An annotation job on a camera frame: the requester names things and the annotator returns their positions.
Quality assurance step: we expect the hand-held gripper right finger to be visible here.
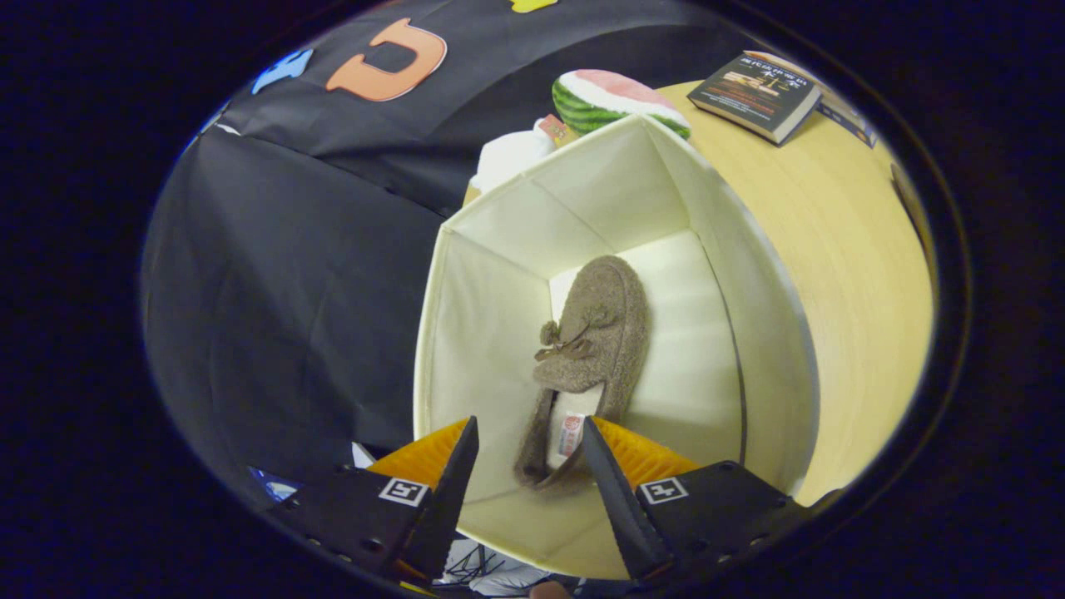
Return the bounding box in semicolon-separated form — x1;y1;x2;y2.
581;416;812;583

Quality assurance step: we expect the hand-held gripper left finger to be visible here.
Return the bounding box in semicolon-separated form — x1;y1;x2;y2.
268;416;481;583

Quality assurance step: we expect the brown fuzzy slipper shoe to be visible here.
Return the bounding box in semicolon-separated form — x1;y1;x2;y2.
513;255;651;490

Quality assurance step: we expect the grey fabric storage box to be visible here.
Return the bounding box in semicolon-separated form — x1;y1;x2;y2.
414;114;820;581

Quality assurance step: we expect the black backdrop cloth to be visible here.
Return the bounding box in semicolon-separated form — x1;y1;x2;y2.
141;0;750;500

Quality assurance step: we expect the white plush toy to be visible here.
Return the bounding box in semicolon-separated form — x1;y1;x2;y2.
470;115;575;194

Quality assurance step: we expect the watermelon slice plush toy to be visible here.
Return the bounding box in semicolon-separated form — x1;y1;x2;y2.
552;69;692;140

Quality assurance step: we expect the black cover book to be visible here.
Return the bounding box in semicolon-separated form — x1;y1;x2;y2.
687;52;823;146

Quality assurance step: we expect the blue cover book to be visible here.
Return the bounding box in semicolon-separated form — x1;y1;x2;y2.
820;87;879;149

